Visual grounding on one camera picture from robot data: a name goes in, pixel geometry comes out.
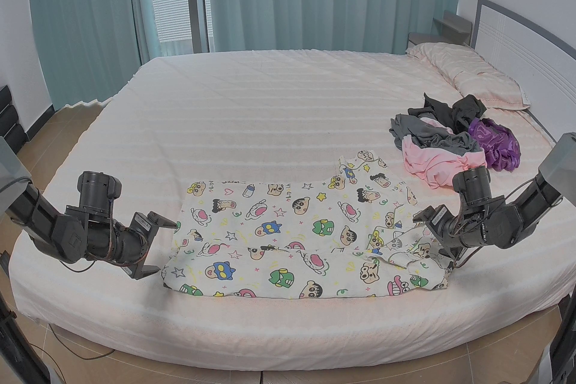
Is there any grey bedside table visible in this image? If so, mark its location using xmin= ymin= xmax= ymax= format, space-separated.
xmin=407 ymin=10 xmax=473 ymax=47

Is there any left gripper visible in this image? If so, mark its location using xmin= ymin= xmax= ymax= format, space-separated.
xmin=108 ymin=212 xmax=177 ymax=281

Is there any white printed pyjama top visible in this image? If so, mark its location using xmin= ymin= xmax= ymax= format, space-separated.
xmin=160 ymin=150 xmax=453 ymax=299

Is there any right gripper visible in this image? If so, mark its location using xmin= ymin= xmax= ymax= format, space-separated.
xmin=413 ymin=205 xmax=488 ymax=260

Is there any bed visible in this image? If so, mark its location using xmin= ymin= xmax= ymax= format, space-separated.
xmin=8 ymin=0 xmax=576 ymax=367

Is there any black garment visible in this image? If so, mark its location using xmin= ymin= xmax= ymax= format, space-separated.
xmin=407 ymin=93 xmax=488 ymax=135

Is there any cream pillow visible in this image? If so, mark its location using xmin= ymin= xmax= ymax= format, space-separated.
xmin=405 ymin=42 xmax=532 ymax=110

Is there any grey garment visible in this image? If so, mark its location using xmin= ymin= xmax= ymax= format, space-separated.
xmin=389 ymin=113 xmax=482 ymax=158

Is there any pink garment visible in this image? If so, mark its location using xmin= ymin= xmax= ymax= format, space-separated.
xmin=402 ymin=119 xmax=488 ymax=189

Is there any purple garment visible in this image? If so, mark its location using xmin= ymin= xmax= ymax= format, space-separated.
xmin=468 ymin=118 xmax=522 ymax=172

